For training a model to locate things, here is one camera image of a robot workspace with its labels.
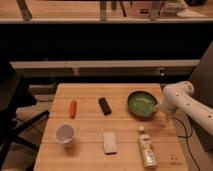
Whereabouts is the black office chair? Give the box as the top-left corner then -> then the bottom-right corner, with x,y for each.
0,61 -> 49,169

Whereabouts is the dark cabinet at right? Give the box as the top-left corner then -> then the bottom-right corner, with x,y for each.
189,41 -> 213,152

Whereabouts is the green ceramic bowl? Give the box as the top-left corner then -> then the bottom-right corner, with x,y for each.
127,91 -> 158,119

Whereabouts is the orange carrot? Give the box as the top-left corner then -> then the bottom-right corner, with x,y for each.
69,100 -> 77,118

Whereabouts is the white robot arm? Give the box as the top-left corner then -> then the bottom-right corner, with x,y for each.
155,81 -> 213,136

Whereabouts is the beige sponge block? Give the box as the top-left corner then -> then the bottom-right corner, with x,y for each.
103,132 -> 117,154

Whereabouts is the white plastic bottle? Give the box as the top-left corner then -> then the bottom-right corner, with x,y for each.
138,126 -> 157,168

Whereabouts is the black cable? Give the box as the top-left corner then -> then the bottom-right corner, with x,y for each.
172,117 -> 202,171

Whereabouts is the black remote control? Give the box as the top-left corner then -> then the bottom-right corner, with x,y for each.
98,97 -> 112,115

